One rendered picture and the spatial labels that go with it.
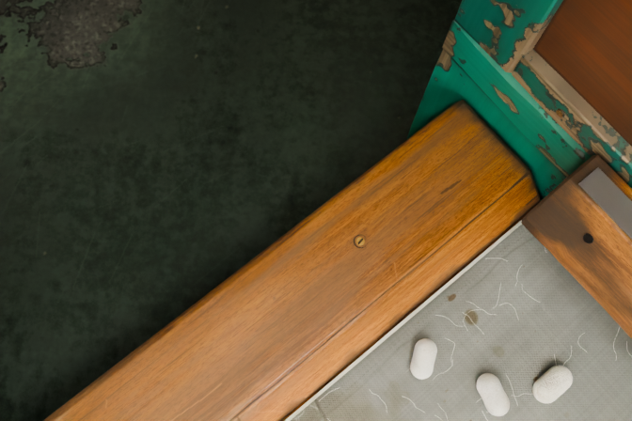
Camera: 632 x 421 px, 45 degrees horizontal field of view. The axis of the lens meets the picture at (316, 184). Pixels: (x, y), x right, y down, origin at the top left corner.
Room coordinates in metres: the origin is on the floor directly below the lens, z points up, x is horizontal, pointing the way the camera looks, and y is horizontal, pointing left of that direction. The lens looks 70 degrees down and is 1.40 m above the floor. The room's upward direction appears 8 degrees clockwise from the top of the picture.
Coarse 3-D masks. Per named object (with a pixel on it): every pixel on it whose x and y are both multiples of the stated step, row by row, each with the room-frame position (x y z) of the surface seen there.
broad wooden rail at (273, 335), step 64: (448, 128) 0.30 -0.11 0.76; (384, 192) 0.23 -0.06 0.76; (448, 192) 0.23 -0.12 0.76; (512, 192) 0.24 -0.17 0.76; (256, 256) 0.16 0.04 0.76; (320, 256) 0.16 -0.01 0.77; (384, 256) 0.17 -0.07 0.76; (448, 256) 0.18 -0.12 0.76; (192, 320) 0.09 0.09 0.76; (256, 320) 0.10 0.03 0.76; (320, 320) 0.11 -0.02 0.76; (384, 320) 0.12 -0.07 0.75; (128, 384) 0.04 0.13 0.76; (192, 384) 0.04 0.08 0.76; (256, 384) 0.05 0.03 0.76; (320, 384) 0.06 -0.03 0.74
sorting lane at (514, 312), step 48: (528, 240) 0.21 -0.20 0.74; (480, 288) 0.16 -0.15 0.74; (528, 288) 0.16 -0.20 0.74; (576, 288) 0.17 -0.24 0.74; (384, 336) 0.11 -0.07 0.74; (432, 336) 0.11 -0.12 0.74; (480, 336) 0.12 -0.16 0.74; (528, 336) 0.12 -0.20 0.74; (576, 336) 0.13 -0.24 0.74; (624, 336) 0.13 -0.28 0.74; (336, 384) 0.06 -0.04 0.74; (384, 384) 0.07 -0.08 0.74; (432, 384) 0.07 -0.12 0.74; (528, 384) 0.08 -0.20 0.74; (576, 384) 0.09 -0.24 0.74; (624, 384) 0.09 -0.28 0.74
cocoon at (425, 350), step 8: (416, 344) 0.10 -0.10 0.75; (424, 344) 0.10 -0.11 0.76; (432, 344) 0.10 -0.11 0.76; (416, 352) 0.09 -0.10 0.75; (424, 352) 0.09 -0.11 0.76; (432, 352) 0.10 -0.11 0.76; (416, 360) 0.09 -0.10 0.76; (424, 360) 0.09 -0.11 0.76; (432, 360) 0.09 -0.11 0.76; (416, 368) 0.08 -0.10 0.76; (424, 368) 0.08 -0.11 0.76; (432, 368) 0.08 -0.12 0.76; (416, 376) 0.08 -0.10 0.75; (424, 376) 0.08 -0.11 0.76
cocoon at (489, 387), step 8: (480, 376) 0.08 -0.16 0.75; (488, 376) 0.08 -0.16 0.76; (480, 384) 0.07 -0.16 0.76; (488, 384) 0.08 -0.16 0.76; (496, 384) 0.08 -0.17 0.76; (480, 392) 0.07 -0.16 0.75; (488, 392) 0.07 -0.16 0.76; (496, 392) 0.07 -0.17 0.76; (504, 392) 0.07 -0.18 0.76; (488, 400) 0.06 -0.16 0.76; (496, 400) 0.06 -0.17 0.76; (504, 400) 0.06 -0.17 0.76; (488, 408) 0.06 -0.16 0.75; (496, 408) 0.06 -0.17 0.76; (504, 408) 0.06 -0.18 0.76
